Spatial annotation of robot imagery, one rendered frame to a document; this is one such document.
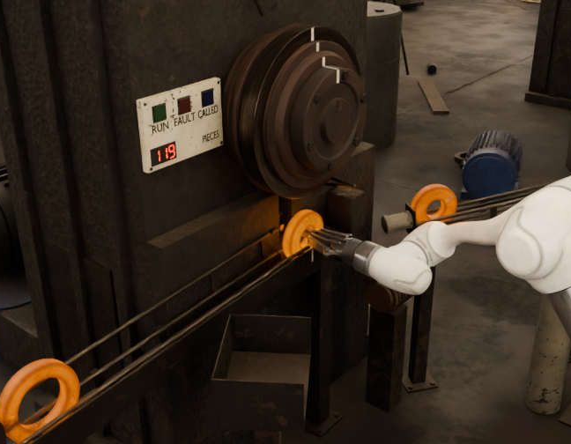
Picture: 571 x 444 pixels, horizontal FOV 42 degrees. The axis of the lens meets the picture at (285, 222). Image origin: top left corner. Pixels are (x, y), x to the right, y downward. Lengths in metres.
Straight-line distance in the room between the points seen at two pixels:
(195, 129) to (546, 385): 1.51
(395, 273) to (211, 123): 0.62
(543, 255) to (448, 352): 1.60
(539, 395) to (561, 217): 1.33
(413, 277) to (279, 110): 0.55
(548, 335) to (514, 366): 0.42
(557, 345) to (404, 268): 0.82
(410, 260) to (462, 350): 1.10
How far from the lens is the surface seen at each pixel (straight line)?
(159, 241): 1.91
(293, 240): 2.14
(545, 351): 2.66
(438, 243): 2.06
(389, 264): 1.99
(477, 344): 3.08
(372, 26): 4.72
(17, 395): 1.67
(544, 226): 1.47
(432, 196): 2.45
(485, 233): 1.80
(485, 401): 2.81
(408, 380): 2.84
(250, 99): 1.88
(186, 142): 1.89
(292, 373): 1.86
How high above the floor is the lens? 1.74
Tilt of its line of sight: 26 degrees down
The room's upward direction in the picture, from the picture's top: 1 degrees counter-clockwise
